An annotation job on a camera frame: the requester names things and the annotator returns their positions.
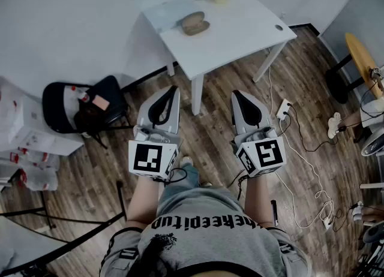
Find black floor cable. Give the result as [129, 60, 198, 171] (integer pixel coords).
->
[286, 103, 341, 153]

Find small pink box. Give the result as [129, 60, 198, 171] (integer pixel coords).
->
[92, 95, 109, 111]

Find white cable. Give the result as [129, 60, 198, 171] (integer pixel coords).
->
[266, 46, 335, 230]

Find white power strip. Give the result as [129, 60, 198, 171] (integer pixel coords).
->
[275, 98, 293, 121]

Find clear bottle with red cap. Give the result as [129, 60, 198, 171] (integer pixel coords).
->
[71, 85, 91, 103]

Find person's right forearm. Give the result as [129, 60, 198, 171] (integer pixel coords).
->
[242, 173, 278, 228]

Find black bag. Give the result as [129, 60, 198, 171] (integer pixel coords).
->
[74, 101, 122, 134]

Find person's blue jeans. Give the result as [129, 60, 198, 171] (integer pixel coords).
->
[158, 163, 201, 201]

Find person's grey printed shirt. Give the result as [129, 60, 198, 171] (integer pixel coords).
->
[98, 187, 311, 277]

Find white table with black frame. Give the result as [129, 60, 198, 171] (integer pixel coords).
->
[0, 179, 128, 277]

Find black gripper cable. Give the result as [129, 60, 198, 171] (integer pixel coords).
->
[226, 169, 250, 201]
[151, 166, 188, 187]

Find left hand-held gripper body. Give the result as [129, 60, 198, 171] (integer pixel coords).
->
[128, 124, 182, 180]

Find round wooden table black base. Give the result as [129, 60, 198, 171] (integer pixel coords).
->
[325, 32, 384, 105]

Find white cardboard box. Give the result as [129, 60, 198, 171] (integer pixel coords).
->
[0, 76, 85, 156]

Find black folding chair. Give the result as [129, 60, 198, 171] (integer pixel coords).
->
[41, 74, 134, 150]

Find person's left forearm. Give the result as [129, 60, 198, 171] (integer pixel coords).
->
[124, 175, 166, 230]

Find frosted glass partition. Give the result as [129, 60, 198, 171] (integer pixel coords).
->
[318, 0, 384, 91]

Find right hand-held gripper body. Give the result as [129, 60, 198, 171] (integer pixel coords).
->
[230, 125, 287, 179]

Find tan glasses case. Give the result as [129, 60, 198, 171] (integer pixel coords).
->
[181, 11, 211, 37]

